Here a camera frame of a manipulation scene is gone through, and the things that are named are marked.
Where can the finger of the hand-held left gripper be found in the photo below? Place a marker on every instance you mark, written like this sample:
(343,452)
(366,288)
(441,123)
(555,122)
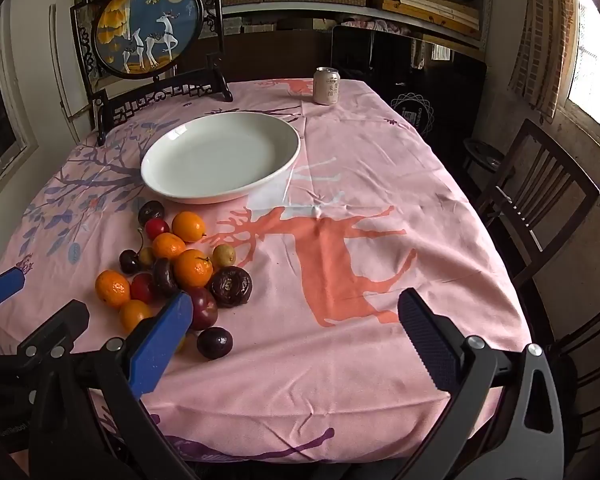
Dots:
(60,322)
(0,287)

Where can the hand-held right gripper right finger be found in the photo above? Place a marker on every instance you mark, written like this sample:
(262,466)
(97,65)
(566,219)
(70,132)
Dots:
(427,340)

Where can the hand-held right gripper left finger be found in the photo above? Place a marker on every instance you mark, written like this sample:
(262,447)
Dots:
(160,340)

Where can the smooth reddish passion fruit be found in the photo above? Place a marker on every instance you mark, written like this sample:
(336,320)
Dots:
(204,307)

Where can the red cherry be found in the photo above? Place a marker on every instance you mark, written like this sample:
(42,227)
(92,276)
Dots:
(141,288)
(157,228)

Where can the dark purple passion fruit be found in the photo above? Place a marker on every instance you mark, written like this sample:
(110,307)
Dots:
(165,276)
(151,211)
(215,342)

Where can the large orange mandarin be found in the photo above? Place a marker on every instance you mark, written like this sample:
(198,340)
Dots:
(193,267)

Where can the dark cherry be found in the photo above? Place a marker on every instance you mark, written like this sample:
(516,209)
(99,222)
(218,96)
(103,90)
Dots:
(129,261)

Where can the tan longan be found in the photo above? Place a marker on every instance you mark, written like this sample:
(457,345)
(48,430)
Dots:
(146,256)
(224,255)

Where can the wrinkled dark passion fruit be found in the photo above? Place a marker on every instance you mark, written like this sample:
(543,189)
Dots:
(230,286)

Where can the white oval plate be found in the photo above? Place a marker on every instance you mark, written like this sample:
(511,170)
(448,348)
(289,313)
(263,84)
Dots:
(220,155)

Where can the pink printed tablecloth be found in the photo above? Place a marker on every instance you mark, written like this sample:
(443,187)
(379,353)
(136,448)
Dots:
(380,200)

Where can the dark wooden chair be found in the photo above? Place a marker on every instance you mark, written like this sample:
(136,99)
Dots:
(555,160)
(595,340)

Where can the round dark stool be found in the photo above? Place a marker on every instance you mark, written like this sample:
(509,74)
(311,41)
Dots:
(481,152)

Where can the black board with white emblem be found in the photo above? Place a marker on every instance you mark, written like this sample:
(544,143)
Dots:
(430,90)

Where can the pale beverage can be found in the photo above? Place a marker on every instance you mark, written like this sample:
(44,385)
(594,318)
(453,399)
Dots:
(327,86)

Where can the round deer painting table screen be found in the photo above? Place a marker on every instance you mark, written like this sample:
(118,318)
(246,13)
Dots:
(145,25)

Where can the pink folded cloth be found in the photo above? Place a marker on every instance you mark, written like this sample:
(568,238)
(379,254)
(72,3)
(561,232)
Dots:
(365,24)

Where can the patterned window curtain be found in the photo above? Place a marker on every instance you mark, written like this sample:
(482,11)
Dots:
(540,35)

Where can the bright window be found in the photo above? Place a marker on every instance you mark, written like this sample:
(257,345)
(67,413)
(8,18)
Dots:
(595,60)

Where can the white wall shelf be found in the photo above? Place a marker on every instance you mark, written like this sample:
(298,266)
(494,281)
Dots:
(305,9)

